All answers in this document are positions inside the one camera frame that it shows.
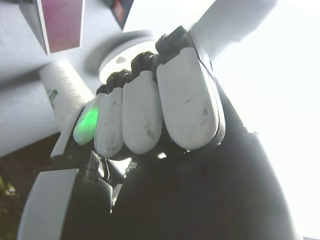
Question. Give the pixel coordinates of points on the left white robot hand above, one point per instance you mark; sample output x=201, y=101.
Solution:
x=190, y=105

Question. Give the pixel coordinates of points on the white lidded coffee cup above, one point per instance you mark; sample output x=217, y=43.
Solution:
x=65, y=85

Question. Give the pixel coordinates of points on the small maroon box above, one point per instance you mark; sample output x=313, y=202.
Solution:
x=62, y=25

